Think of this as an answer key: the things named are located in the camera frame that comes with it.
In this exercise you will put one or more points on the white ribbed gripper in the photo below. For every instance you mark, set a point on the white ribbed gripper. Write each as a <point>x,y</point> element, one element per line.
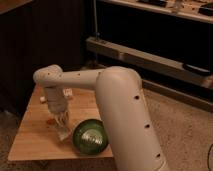
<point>57,104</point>

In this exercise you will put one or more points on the white sponge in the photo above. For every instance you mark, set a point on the white sponge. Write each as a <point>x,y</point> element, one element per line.
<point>63,133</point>

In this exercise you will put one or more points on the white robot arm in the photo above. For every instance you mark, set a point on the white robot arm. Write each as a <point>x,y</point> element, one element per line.
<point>122,108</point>

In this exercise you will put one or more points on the small orange object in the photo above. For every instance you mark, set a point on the small orange object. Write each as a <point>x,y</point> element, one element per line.
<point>50,121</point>

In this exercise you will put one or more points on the white patterned small object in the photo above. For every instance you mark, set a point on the white patterned small object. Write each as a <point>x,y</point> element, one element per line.
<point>68,93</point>

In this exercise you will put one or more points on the wooden table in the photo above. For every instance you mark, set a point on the wooden table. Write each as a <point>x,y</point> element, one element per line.
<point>37,140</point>

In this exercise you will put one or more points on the vertical metal pole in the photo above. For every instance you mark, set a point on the vertical metal pole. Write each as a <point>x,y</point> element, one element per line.
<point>95,20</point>

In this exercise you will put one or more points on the upper workbench shelf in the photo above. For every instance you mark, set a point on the upper workbench shelf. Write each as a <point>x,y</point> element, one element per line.
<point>188,9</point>

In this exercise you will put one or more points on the long metal shelf rail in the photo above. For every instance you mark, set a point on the long metal shelf rail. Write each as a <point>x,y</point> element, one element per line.
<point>150,62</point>

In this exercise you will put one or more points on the black object on rail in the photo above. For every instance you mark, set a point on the black object on rail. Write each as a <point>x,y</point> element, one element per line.
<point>197,70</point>

